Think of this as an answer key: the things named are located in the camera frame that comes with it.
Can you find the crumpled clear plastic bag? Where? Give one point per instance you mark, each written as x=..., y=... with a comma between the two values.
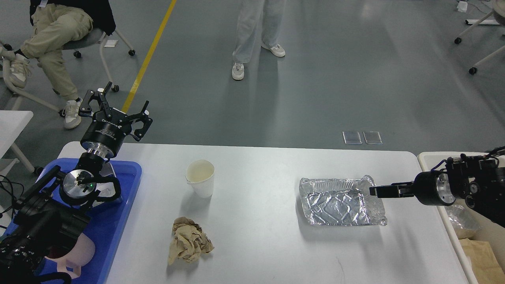
x=462, y=221

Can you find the seated person khaki trousers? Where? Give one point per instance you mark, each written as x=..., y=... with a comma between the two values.
x=55, y=23

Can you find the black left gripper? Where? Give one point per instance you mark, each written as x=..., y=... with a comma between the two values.
x=105, y=134

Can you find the blue plastic tray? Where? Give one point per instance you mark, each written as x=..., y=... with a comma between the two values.
x=107, y=224

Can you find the stainless steel rectangular tin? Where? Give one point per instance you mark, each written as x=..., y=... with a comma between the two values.
x=107, y=189

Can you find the clear floor plate right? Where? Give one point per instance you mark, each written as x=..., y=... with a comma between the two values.
x=372, y=137

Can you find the white side table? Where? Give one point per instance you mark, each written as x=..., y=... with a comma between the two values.
x=12, y=123

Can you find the clear floor plate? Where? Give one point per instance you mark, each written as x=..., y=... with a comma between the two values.
x=352, y=137
x=372, y=137

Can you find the white paper cup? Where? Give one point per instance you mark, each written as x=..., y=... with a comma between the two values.
x=199, y=175

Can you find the clear floor plate left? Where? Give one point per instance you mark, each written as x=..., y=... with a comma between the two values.
x=352, y=137

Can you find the aluminium foil tray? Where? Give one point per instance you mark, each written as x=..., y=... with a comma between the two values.
x=341, y=202

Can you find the grey wheeled chair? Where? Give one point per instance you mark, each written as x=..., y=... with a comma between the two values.
x=96, y=36

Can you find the crumpled brown paper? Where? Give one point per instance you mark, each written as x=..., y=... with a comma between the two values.
x=189, y=241

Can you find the white plastic bin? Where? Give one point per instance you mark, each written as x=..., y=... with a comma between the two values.
x=491, y=232

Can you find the standing person in jeans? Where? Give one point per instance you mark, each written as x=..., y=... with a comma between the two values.
x=262, y=17

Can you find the pink plastic mug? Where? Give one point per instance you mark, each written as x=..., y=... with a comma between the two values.
x=72, y=262

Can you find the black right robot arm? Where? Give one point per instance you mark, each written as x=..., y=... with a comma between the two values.
x=477, y=180

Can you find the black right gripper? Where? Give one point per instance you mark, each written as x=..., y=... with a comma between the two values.
x=430, y=188

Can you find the brown paper bag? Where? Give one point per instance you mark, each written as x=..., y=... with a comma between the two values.
x=483, y=261

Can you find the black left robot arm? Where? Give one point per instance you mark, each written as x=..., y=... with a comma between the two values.
x=52, y=215

